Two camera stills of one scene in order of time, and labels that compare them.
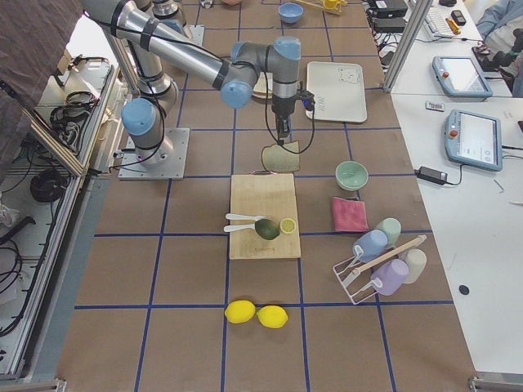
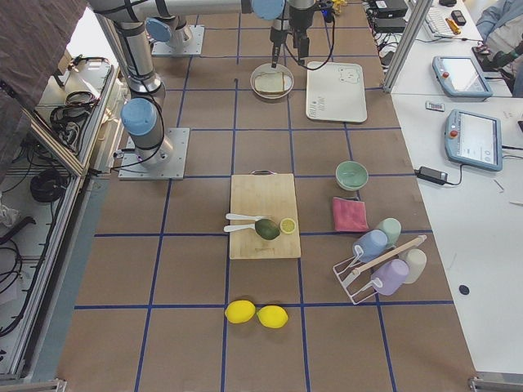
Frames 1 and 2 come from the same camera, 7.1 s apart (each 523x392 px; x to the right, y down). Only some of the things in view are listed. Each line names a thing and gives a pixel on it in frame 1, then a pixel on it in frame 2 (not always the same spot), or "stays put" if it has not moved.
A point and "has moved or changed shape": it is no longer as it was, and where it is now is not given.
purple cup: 388,276 stays put
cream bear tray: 338,91 stays put
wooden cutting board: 267,194 stays put
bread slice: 277,158 has moved or changed shape
